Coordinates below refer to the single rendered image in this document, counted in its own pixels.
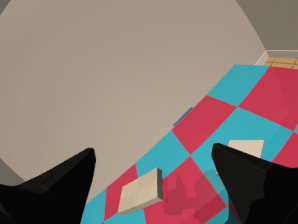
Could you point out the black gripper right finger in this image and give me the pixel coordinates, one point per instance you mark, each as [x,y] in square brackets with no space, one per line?
[262,192]

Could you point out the cream flat square tile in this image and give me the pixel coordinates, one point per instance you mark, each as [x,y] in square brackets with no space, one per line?
[253,147]

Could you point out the beige flat rectangular block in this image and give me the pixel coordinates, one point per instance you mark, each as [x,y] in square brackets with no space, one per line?
[146,190]

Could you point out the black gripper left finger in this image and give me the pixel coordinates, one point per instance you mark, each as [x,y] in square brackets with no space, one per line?
[56,197]

